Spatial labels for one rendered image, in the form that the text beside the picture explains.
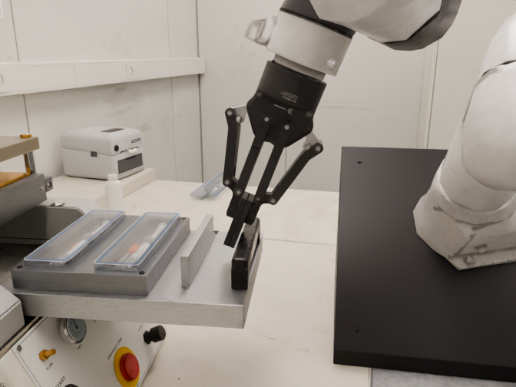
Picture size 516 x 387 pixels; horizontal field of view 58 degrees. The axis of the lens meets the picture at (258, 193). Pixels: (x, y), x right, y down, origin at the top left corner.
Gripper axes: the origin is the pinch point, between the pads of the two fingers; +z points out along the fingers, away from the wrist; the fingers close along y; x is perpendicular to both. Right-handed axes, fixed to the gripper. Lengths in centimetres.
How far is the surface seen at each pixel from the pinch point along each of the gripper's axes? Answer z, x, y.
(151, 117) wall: 41, 184, -68
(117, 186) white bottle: 33, 68, -39
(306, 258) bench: 24, 50, 18
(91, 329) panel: 22.4, -3.1, -13.6
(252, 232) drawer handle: 1.2, 0.6, 2.2
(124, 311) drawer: 11.0, -11.7, -8.2
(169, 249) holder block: 6.9, -1.7, -7.1
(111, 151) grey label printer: 34, 96, -53
